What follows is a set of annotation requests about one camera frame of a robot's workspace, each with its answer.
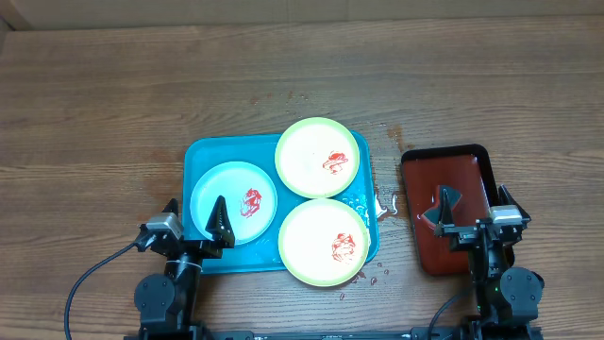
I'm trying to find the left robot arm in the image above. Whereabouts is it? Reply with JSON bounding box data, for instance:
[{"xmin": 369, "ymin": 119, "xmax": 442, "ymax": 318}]
[{"xmin": 134, "ymin": 195, "xmax": 235, "ymax": 340}]

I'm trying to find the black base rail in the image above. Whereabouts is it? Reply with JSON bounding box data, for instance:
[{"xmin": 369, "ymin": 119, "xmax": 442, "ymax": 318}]
[{"xmin": 123, "ymin": 325, "xmax": 544, "ymax": 340}]

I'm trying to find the light blue plate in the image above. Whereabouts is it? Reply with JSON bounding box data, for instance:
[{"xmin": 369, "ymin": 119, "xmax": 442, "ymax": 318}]
[{"xmin": 190, "ymin": 161, "xmax": 277, "ymax": 246}]

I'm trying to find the green plate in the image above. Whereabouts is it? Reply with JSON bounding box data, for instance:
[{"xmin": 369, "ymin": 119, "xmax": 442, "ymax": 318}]
[
  {"xmin": 278, "ymin": 198, "xmax": 370, "ymax": 287},
  {"xmin": 275, "ymin": 117, "xmax": 361, "ymax": 198}
]

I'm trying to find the teal plastic tray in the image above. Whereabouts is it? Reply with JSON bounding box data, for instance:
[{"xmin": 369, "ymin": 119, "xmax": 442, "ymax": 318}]
[{"xmin": 181, "ymin": 131, "xmax": 379, "ymax": 275}]

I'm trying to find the dark red tray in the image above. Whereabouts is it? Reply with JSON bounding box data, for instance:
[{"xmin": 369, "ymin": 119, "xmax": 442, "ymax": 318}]
[{"xmin": 401, "ymin": 144, "xmax": 499, "ymax": 276}]

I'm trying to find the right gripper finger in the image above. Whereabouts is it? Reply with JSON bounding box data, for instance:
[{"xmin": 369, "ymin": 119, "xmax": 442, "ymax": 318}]
[
  {"xmin": 439, "ymin": 188, "xmax": 454, "ymax": 227},
  {"xmin": 497, "ymin": 185, "xmax": 521, "ymax": 211}
]

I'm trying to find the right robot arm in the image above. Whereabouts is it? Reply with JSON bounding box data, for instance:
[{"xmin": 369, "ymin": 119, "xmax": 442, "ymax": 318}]
[{"xmin": 426, "ymin": 186, "xmax": 545, "ymax": 339}]

